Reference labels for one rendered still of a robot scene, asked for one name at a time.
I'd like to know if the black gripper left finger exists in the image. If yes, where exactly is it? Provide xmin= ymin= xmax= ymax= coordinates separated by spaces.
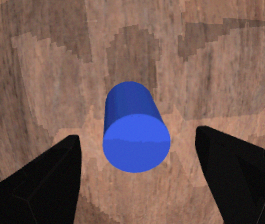
xmin=0 ymin=135 xmax=83 ymax=224

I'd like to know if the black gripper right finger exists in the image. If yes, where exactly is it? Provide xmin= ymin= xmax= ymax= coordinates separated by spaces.
xmin=195 ymin=127 xmax=265 ymax=224

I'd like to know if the blue cylinder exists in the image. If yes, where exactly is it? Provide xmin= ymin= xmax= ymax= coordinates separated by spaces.
xmin=103 ymin=81 xmax=171 ymax=173

